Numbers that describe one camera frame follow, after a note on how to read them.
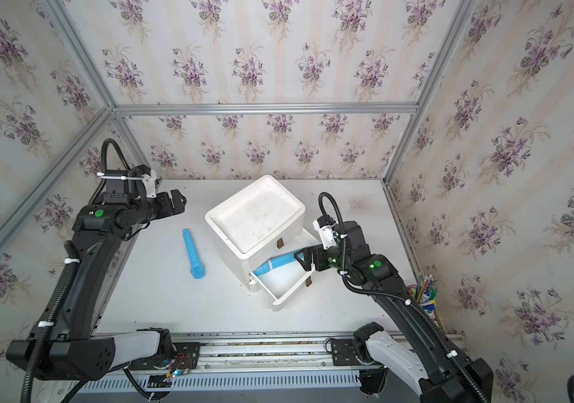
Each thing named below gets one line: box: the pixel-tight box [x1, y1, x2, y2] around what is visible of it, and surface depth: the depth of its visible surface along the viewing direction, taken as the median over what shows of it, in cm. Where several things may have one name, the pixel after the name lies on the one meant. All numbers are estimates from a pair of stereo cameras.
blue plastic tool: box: [182, 228, 206, 280], surface depth 92 cm
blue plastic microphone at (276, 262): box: [253, 251, 300, 276], surface depth 82 cm
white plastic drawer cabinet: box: [204, 174, 306, 292], surface depth 78 cm
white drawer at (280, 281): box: [248, 260, 316, 311], surface depth 81 cm
